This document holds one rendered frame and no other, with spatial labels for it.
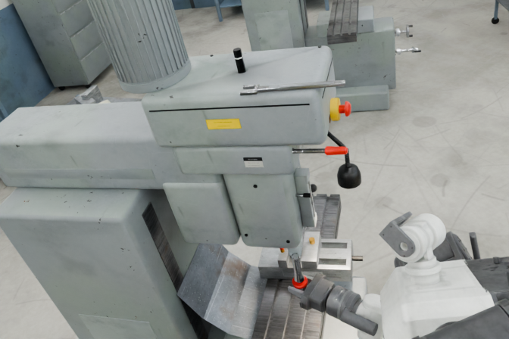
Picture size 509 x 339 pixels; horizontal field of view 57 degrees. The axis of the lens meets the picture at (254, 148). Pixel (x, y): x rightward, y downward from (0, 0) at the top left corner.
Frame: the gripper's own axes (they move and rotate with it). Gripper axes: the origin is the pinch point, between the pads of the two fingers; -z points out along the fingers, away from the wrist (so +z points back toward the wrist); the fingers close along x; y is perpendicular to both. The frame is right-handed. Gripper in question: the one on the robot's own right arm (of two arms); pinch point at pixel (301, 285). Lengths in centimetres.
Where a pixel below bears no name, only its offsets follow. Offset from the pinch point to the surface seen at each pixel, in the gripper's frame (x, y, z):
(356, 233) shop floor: -129, 124, -56
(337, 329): -10.8, 35.2, 2.6
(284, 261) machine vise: -16.4, 16.5, -20.4
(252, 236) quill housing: -0.6, -13.8, -15.9
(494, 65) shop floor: -392, 124, -35
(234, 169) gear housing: 0.8, -42.1, -13.9
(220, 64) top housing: -13, -65, -23
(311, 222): -14.5, -12.4, -3.1
